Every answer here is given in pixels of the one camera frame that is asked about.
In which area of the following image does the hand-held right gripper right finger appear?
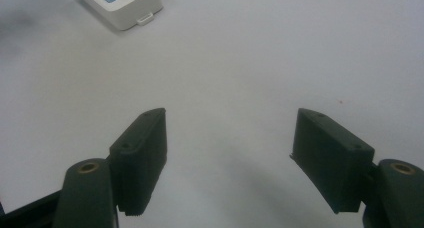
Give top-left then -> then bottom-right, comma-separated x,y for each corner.
289,107 -> 376,215

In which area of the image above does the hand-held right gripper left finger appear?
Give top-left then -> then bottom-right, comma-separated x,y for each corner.
108,107 -> 168,217

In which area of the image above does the white timer with blue buttons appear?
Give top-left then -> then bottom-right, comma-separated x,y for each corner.
73,0 -> 164,31

